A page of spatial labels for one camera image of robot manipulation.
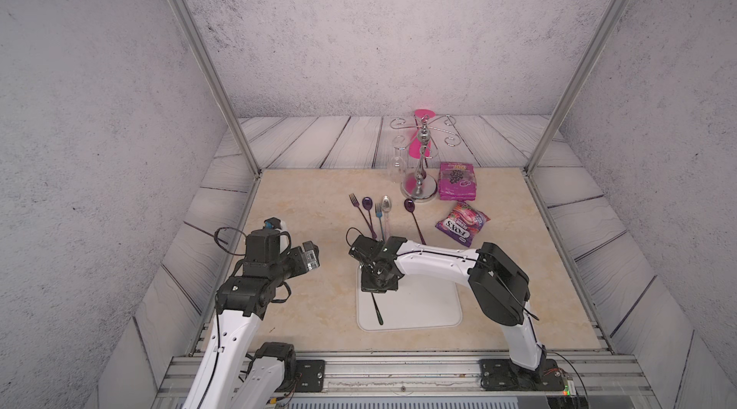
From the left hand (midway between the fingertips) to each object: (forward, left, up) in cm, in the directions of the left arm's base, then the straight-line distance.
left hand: (308, 252), depth 76 cm
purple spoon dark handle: (+29, -15, -17) cm, 37 cm away
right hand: (-4, -15, -16) cm, 23 cm away
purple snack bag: (+35, -49, -11) cm, 61 cm away
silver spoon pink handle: (+29, -22, -17) cm, 40 cm away
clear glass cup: (+33, -27, -2) cm, 43 cm away
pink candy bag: (+19, -49, -16) cm, 55 cm away
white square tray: (-7, -31, -19) cm, 37 cm away
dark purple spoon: (+29, -31, -17) cm, 46 cm away
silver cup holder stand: (+39, -37, -18) cm, 56 cm away
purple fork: (+31, -11, -19) cm, 38 cm away
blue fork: (+26, -19, -19) cm, 38 cm away
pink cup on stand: (+36, -34, +9) cm, 50 cm away
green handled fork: (-11, -18, -19) cm, 28 cm away
